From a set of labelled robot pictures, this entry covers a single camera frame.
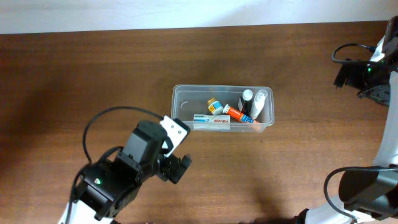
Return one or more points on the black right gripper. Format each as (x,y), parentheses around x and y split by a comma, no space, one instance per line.
(352,80)

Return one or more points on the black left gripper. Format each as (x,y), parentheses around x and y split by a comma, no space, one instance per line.
(167,168)

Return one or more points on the white medicine box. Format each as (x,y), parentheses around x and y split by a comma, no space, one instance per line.
(211,122)

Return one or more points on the small gold-lid balm jar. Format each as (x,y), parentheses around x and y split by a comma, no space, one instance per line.
(214,106)

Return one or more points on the orange tablet tube white cap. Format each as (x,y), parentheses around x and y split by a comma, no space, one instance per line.
(239,116)

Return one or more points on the white spray bottle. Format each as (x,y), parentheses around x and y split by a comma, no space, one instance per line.
(258,103)

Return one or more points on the black bottle white cap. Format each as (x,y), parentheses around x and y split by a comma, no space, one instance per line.
(245,102)

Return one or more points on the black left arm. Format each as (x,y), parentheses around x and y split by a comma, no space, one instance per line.
(101,190)

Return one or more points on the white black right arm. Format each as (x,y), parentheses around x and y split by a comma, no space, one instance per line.
(364,194)

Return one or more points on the clear plastic container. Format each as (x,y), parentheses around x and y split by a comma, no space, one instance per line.
(189,100)

